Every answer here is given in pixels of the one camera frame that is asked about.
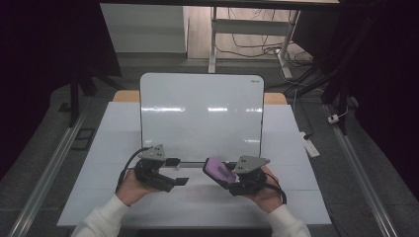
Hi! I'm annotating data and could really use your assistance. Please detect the black and purple eraser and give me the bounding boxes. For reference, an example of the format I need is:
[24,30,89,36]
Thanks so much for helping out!
[202,156,240,191]

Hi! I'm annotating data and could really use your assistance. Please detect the white whiteboard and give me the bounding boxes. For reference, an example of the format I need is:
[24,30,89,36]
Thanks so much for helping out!
[139,72,266,165]

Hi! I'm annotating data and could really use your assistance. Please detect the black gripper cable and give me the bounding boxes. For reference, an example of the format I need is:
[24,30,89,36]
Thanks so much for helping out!
[115,146,151,194]
[262,172,288,205]

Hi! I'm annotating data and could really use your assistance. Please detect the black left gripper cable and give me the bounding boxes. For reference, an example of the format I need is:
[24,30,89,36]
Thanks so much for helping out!
[115,146,151,194]

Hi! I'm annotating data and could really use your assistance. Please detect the white power strip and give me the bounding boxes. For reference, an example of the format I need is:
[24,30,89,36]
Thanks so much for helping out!
[298,130,321,159]

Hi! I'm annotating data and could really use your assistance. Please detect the person's right hand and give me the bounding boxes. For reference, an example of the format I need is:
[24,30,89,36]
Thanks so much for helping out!
[246,165,285,213]

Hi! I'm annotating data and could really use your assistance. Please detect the white table mat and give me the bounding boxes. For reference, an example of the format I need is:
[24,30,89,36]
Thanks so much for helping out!
[56,101,332,228]

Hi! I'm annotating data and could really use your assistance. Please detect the white desk frame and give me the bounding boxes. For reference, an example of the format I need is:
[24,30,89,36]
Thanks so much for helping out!
[208,6,301,80]

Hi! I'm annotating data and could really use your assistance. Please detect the white cabinet panel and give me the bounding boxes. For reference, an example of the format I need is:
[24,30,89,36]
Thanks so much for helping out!
[100,3,188,54]

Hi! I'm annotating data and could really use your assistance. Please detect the person's left hand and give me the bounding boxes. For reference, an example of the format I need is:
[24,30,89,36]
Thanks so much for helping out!
[115,167,161,207]

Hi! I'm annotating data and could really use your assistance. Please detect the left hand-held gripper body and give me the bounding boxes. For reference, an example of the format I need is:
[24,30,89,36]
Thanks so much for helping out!
[134,143,176,194]

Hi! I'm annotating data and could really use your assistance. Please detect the black floor frame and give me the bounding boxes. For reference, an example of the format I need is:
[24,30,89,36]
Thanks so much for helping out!
[71,127,97,152]

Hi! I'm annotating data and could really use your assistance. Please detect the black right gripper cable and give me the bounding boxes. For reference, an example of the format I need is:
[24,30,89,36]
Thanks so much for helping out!
[262,172,288,205]

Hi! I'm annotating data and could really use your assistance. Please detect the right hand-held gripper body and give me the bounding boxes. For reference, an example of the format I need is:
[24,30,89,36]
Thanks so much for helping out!
[227,155,272,198]

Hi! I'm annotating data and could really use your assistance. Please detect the black floor cables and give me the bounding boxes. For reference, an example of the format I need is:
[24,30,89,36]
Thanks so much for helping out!
[215,7,314,68]

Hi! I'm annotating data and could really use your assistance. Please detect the aluminium rail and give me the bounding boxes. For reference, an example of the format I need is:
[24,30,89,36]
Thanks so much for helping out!
[323,104,400,237]
[7,111,87,237]

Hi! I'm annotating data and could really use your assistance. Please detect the black metal stand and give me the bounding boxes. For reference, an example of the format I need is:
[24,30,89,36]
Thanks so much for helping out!
[285,62,351,136]
[58,63,124,128]

